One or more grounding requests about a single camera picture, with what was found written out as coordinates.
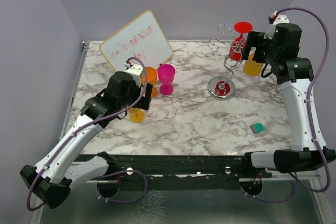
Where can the black front mounting rail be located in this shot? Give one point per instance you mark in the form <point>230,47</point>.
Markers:
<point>164,172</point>

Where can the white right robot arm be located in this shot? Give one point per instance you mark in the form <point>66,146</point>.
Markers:
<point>308,150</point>

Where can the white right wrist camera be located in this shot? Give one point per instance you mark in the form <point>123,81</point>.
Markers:
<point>274,19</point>

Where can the orange plastic wine glass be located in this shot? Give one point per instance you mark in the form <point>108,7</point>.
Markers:
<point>152,79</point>

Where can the green grey eraser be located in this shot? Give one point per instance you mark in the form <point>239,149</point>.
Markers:
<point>257,128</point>

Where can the red plastic wine glass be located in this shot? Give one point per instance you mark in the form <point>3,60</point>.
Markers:
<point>242,28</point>

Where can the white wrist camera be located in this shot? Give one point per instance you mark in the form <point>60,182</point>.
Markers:
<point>274,19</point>
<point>136,71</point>

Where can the yellow wine glass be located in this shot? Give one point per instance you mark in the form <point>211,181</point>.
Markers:
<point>136,115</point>
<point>251,67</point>

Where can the chrome wine glass rack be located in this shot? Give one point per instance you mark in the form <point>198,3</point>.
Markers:
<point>222,87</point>

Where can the yellow framed whiteboard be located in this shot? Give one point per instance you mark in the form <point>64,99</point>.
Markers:
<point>142,38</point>

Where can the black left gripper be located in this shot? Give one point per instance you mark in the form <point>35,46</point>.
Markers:
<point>144,102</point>

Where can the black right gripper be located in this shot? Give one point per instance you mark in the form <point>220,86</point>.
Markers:
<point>255,39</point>

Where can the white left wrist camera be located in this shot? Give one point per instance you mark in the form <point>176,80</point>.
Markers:
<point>136,71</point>

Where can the magenta plastic wine glass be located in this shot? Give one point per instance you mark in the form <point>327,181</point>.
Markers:
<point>166,74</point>

